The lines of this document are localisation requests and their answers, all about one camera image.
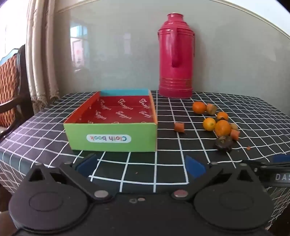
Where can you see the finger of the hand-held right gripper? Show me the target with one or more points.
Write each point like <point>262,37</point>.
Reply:
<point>282,158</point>

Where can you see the small orange with dark calyx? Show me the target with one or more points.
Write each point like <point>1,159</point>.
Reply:
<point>222,116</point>

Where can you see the red thermos flask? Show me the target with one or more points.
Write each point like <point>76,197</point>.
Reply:
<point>175,59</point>

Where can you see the yellowish small orange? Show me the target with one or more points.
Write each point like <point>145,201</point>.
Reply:
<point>208,124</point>

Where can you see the dark wooden chair orange cushion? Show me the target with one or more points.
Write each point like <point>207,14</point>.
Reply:
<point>9,90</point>

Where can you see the tan small fruit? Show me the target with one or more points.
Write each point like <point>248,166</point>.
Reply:
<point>234,126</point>

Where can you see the black white checked tablecloth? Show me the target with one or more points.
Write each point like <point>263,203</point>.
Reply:
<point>140,163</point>

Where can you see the orange-red fruit chunk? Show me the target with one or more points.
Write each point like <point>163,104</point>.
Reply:
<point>235,134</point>
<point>179,127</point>

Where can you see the large orange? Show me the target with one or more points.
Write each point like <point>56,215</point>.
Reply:
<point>223,128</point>

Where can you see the dark brown wrinkled fruit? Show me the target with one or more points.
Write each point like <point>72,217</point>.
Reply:
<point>223,144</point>

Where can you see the beige curtain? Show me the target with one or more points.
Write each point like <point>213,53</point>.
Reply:
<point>43,56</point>

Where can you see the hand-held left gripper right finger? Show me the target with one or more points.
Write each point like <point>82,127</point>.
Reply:
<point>194,166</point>

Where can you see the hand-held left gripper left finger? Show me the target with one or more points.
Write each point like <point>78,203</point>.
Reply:
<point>87,165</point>

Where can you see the brown fruit chunk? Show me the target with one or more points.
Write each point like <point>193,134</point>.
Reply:
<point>211,109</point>

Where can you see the round orange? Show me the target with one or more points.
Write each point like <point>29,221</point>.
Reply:
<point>199,107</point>

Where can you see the green cardboard box red inside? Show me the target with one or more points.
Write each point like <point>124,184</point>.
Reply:
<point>108,138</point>

